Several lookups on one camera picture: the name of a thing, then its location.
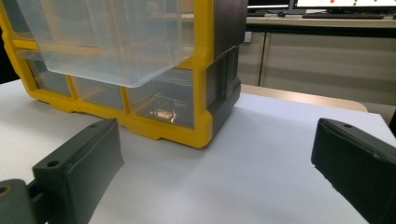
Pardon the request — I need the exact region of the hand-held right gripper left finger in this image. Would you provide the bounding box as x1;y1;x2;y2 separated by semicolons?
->
32;118;125;224

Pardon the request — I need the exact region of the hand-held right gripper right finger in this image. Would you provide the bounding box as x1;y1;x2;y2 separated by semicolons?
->
310;118;396;224

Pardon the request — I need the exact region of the large clear plastic drawer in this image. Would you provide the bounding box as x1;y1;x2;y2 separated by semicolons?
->
14;0;196;89

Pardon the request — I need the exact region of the yellow drawer organizer cabinet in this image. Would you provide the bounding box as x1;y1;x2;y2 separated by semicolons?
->
0;0;249;149

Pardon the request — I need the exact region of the small clear plastic drawer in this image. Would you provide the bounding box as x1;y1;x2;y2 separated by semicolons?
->
25;59;73;97
126;67;196;130
71;76;126;111

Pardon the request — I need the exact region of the beige desk with panel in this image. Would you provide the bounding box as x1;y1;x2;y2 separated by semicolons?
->
238;14;396;106

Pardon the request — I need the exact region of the black keyboard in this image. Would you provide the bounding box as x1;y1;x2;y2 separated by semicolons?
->
301;12;386;21

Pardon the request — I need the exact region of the computer monitor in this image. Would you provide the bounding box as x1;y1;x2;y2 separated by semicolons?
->
247;0;291;10
295;0;396;9

